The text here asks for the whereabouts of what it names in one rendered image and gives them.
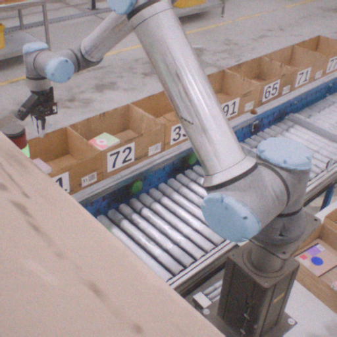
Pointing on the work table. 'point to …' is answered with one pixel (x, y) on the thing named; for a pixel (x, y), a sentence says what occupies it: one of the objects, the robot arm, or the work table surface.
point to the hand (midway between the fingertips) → (39, 135)
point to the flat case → (317, 259)
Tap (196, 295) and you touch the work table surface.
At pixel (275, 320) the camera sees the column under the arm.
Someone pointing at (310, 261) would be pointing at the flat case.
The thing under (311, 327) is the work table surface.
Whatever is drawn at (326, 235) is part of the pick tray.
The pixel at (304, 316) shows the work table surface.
